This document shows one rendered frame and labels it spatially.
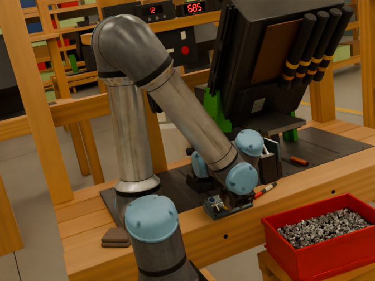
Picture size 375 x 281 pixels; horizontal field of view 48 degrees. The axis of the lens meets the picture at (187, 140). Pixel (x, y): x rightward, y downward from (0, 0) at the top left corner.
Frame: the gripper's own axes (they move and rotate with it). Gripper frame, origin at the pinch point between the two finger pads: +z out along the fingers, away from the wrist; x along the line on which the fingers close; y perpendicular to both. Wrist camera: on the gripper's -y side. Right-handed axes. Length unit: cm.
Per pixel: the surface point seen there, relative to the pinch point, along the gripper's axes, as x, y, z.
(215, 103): 11.1, -34.8, -9.4
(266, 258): 3.4, 21.1, 3.4
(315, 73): 46, -26, -21
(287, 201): 22.2, 4.8, 5.3
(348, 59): 460, -336, 321
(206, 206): -5.7, -3.2, 4.0
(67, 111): -38, -73, 16
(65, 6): 80, -857, 469
